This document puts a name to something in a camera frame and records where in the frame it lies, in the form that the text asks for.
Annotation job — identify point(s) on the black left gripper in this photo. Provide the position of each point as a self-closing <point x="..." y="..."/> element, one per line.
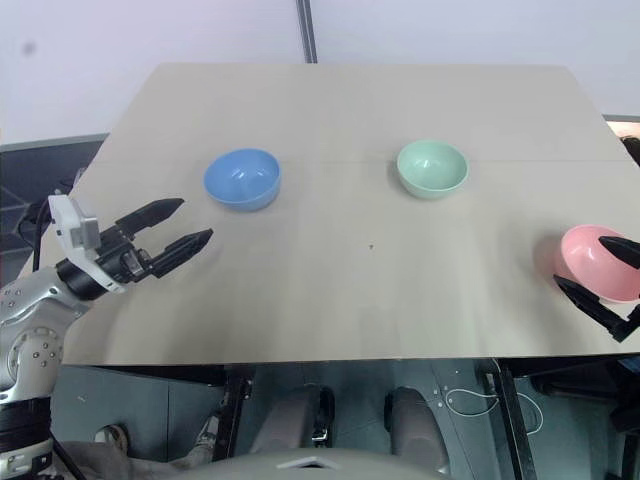
<point x="122" y="257"/>

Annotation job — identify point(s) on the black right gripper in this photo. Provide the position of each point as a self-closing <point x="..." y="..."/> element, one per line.
<point x="636" y="316"/>

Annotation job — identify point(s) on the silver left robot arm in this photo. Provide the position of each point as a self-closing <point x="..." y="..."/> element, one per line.
<point x="30" y="305"/>

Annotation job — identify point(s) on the pink red bowl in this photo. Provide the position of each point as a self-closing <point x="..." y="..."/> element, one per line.
<point x="582" y="252"/>

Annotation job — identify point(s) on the blue bowl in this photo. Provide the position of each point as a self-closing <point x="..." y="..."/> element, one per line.
<point x="242" y="175"/>

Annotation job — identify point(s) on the dark grey-edged side platform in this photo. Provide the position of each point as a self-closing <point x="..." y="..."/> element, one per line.
<point x="30" y="170"/>

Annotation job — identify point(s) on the grey-edged side table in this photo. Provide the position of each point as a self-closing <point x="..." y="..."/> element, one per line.
<point x="625" y="125"/>

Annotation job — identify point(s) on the black table leg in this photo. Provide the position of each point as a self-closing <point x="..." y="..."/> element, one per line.
<point x="235" y="410"/>
<point x="515" y="420"/>

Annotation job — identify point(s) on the green bowl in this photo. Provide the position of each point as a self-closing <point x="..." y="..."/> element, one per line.
<point x="432" y="167"/>

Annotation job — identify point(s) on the grey brown cloth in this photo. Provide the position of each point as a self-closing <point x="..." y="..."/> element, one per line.
<point x="115" y="462"/>

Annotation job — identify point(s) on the grey rounded shape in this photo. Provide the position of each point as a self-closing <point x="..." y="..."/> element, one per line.
<point x="415" y="425"/>

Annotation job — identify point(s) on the grey robot torso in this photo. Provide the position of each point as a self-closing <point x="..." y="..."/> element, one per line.
<point x="320" y="465"/>

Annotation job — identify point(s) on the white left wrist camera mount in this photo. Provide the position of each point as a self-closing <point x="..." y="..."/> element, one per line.
<point x="65" y="212"/>

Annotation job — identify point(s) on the grey vertical wall post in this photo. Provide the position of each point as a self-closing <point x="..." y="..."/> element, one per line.
<point x="306" y="30"/>

